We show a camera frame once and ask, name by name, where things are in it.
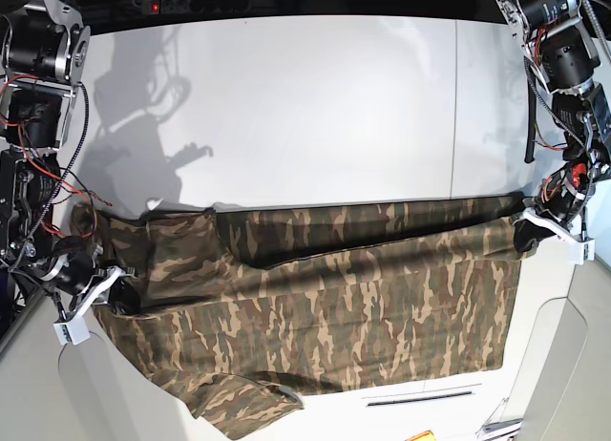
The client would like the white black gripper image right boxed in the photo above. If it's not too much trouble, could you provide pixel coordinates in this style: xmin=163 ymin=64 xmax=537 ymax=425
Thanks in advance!
xmin=513 ymin=161 xmax=595 ymax=258

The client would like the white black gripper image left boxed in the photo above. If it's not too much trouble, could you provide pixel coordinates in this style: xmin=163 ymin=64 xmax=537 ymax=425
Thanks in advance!
xmin=45 ymin=240 xmax=140 ymax=321

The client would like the camouflage T-shirt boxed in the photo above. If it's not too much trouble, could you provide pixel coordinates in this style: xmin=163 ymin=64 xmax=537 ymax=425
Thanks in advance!
xmin=71 ymin=193 xmax=523 ymax=440

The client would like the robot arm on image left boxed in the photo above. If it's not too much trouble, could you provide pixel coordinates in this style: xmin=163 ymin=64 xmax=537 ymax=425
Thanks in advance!
xmin=1 ymin=0 xmax=550 ymax=345

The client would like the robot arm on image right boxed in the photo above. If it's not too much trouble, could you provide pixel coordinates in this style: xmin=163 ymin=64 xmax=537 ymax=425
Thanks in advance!
xmin=108 ymin=0 xmax=610 ymax=319

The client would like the orange object at bottom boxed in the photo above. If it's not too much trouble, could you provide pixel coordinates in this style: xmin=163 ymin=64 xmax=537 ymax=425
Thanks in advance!
xmin=407 ymin=430 xmax=436 ymax=441

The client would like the black power strip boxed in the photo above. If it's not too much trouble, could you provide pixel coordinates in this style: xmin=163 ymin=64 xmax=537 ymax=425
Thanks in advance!
xmin=132 ymin=0 xmax=250 ymax=15

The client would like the white camera box image right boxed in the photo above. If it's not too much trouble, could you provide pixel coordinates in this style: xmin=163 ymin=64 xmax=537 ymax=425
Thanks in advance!
xmin=567 ymin=240 xmax=596 ymax=265

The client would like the white camera box image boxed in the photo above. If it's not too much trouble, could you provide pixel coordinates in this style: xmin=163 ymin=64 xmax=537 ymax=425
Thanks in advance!
xmin=567 ymin=240 xmax=596 ymax=265
xmin=53 ymin=317 xmax=91 ymax=346

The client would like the white camera box image left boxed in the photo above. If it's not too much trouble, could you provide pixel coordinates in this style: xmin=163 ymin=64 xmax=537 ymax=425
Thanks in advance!
xmin=53 ymin=317 xmax=91 ymax=346

